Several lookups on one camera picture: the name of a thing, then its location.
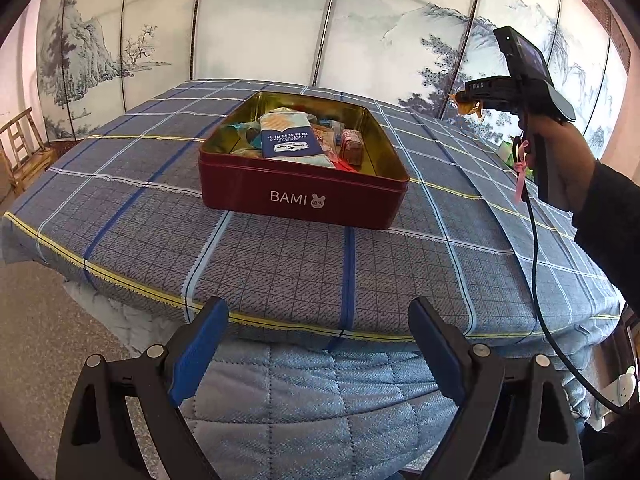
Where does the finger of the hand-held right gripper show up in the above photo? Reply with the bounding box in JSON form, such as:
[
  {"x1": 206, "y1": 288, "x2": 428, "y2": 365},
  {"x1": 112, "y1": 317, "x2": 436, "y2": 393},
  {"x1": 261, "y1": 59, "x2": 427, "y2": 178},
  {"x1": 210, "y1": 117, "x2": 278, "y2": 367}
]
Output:
[{"x1": 457, "y1": 76, "x2": 521, "y2": 111}]

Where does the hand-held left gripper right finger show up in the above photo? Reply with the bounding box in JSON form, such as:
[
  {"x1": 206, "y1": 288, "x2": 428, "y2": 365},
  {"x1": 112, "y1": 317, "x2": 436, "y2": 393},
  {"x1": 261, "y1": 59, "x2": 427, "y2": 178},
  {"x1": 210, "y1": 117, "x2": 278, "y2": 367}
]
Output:
[{"x1": 407, "y1": 296, "x2": 586, "y2": 480}]

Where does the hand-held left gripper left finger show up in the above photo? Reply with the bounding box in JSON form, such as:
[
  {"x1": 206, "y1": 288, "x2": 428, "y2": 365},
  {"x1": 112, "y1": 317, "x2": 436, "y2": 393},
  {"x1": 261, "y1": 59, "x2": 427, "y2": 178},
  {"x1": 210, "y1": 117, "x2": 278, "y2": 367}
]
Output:
[{"x1": 55, "y1": 296, "x2": 230, "y2": 480}]

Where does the orange snack packet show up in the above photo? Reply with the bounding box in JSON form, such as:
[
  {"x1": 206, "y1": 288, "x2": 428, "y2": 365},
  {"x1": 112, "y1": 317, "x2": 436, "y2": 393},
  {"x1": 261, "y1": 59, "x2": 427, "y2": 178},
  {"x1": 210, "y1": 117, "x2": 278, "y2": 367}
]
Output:
[{"x1": 448, "y1": 91, "x2": 485, "y2": 120}]

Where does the pink brown cake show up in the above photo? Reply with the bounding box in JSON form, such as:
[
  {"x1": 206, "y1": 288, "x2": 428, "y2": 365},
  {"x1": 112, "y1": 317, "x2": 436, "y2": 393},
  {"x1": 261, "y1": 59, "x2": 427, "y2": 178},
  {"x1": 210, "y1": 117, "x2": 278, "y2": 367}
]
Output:
[{"x1": 339, "y1": 129, "x2": 365, "y2": 168}]

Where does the clear bag of coated peanuts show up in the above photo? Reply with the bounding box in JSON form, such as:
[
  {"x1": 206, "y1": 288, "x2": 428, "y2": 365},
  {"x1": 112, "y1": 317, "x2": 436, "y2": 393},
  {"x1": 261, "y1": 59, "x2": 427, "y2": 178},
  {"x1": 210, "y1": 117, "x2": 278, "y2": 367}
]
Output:
[{"x1": 310, "y1": 119, "x2": 346, "y2": 161}]

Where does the red tin box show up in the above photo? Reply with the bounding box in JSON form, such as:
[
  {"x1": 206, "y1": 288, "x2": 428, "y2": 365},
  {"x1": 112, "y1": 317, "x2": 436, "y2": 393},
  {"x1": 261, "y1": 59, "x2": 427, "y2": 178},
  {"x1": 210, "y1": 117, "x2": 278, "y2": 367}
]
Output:
[{"x1": 196, "y1": 91, "x2": 411, "y2": 231}]

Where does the blue cracker packet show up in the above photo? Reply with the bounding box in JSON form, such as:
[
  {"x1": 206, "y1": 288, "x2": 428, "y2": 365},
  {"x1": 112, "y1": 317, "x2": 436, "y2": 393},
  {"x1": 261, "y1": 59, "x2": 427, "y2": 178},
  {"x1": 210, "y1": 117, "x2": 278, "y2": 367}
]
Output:
[{"x1": 259, "y1": 110, "x2": 337, "y2": 170}]

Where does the person's right forearm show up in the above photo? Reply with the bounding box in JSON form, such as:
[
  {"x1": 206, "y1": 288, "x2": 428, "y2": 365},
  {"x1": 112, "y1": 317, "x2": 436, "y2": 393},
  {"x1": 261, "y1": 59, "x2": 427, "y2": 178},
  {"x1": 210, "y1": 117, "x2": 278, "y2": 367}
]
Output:
[{"x1": 572, "y1": 160, "x2": 640, "y2": 311}]

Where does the person's right hand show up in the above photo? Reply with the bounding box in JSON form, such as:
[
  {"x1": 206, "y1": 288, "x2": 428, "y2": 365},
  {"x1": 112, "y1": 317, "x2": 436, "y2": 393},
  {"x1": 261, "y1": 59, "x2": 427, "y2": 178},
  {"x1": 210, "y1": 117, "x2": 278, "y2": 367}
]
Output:
[{"x1": 549, "y1": 120, "x2": 599, "y2": 212}]

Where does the green tissue pack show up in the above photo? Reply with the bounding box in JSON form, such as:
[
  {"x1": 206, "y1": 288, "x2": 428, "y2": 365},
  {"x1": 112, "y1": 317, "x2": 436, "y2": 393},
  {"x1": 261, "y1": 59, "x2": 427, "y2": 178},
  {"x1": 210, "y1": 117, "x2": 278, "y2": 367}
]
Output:
[{"x1": 495, "y1": 139, "x2": 523, "y2": 168}]

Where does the pink ribbon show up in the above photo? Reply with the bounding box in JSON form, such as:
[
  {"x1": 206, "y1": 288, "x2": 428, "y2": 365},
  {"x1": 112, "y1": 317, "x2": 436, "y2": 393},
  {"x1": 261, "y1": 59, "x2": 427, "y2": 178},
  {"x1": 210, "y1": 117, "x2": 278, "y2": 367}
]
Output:
[{"x1": 512, "y1": 137, "x2": 531, "y2": 204}]

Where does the blue quilted table cover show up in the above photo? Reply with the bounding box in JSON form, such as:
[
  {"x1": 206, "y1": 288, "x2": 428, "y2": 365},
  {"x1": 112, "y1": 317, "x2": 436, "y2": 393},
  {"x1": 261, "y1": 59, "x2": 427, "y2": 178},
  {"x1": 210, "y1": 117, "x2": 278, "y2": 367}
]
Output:
[{"x1": 65, "y1": 280, "x2": 621, "y2": 480}]

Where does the white plastic object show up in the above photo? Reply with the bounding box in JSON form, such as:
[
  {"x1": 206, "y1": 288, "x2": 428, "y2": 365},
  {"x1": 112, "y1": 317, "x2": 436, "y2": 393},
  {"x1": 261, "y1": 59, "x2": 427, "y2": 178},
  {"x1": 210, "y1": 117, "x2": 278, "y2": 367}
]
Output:
[{"x1": 602, "y1": 365, "x2": 638, "y2": 408}]

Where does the ink landscape folding screen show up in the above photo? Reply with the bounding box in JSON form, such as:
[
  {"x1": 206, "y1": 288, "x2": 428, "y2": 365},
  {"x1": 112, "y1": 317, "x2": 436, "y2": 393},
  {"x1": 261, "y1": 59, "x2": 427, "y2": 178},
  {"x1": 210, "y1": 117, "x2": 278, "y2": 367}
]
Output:
[{"x1": 35, "y1": 0, "x2": 631, "y2": 161}]

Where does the light wooden chair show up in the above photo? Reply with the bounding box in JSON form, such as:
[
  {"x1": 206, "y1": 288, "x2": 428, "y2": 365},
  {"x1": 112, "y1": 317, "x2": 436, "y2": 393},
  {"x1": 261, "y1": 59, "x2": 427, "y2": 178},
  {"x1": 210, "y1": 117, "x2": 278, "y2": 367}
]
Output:
[{"x1": 0, "y1": 106, "x2": 57, "y2": 196}]

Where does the black cable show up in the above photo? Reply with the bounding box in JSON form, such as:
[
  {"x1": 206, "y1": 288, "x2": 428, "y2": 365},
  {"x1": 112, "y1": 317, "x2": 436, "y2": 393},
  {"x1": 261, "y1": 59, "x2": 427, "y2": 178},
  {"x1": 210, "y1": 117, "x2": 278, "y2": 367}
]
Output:
[{"x1": 517, "y1": 130, "x2": 631, "y2": 416}]

